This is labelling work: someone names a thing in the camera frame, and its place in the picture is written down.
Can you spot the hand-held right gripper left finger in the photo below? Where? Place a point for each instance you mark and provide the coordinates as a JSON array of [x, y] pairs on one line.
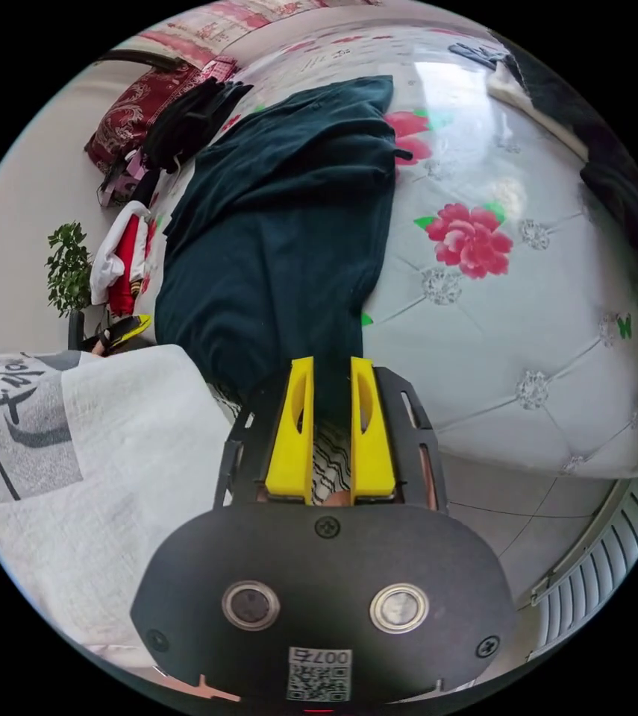
[[289, 447]]

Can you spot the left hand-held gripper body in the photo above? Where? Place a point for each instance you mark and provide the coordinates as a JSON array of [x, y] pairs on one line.
[[100, 338]]

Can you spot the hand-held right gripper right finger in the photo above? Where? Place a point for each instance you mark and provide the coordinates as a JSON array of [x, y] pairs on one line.
[[373, 453]]

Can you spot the dark green long sleeve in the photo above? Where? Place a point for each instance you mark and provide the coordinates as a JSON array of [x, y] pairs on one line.
[[274, 235]]

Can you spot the person's left hand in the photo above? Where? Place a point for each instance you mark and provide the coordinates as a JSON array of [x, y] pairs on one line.
[[98, 348]]

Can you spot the pile of clothes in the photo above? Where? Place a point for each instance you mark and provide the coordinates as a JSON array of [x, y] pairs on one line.
[[120, 257]]

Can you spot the green potted plant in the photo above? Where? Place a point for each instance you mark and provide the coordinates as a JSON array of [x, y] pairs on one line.
[[68, 268]]

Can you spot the person's body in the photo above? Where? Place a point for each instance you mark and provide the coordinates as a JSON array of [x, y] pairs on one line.
[[128, 503]]

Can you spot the bed with floral sheet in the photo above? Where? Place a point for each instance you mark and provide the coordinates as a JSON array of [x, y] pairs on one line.
[[520, 347]]

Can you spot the red cushion with gold pattern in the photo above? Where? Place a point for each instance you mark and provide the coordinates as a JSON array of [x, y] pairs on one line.
[[128, 117]]

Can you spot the black garment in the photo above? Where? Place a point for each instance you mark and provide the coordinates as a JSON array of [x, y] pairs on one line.
[[190, 123]]

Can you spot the white radiator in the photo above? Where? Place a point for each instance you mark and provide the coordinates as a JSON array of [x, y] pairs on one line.
[[598, 565]]

